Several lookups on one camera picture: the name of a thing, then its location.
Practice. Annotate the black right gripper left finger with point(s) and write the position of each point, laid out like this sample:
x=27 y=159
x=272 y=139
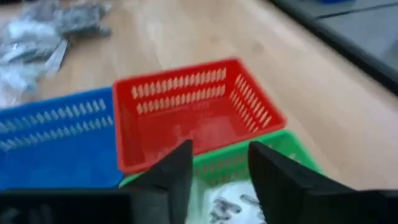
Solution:
x=174 y=186

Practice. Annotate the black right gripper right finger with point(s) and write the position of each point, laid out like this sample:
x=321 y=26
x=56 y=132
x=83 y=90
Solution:
x=295 y=196

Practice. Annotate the white packet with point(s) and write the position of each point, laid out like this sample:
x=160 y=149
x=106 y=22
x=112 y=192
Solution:
x=224 y=202

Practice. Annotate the green plastic basket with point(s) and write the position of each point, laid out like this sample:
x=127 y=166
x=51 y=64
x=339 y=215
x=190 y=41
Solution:
x=217 y=158

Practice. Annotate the red plastic basket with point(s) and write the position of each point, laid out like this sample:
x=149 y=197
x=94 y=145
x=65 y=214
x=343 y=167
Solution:
x=186 y=124

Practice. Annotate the blue plastic basket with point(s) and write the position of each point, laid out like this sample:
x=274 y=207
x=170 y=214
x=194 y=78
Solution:
x=62 y=155

